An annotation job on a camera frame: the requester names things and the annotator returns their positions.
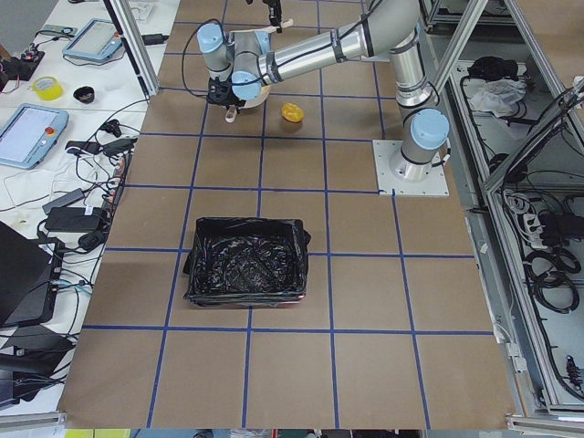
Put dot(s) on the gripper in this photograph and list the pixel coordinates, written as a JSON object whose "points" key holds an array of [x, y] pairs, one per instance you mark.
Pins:
{"points": [[274, 14], [226, 98]]}

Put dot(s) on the orange bread roll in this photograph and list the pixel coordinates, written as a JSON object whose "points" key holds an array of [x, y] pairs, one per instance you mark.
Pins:
{"points": [[292, 112]]}

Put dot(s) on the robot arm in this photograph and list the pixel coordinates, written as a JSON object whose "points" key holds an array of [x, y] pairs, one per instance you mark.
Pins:
{"points": [[242, 66]]}

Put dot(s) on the black lined trash bin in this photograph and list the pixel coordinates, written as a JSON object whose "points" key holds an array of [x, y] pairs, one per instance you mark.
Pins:
{"points": [[247, 262]]}

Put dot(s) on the black power adapter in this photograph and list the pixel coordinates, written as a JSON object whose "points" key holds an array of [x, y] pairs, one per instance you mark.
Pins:
{"points": [[154, 39]]}

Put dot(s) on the far teach pendant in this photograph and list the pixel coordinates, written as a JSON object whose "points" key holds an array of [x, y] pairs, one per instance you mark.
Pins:
{"points": [[97, 42]]}

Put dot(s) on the teach pendant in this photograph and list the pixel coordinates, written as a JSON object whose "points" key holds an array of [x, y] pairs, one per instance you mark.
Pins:
{"points": [[97, 42], [30, 133]]}

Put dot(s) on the yellow tape roll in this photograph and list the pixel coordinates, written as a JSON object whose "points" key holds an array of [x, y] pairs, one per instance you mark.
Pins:
{"points": [[47, 88]]}

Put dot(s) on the near teach pendant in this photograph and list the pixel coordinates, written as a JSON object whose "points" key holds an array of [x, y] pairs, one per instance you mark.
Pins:
{"points": [[30, 133]]}

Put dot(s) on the aluminium frame post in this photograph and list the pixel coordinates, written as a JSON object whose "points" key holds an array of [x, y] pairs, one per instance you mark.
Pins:
{"points": [[123, 19]]}

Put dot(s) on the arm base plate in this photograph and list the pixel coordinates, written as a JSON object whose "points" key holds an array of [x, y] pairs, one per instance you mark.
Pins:
{"points": [[398, 177]]}

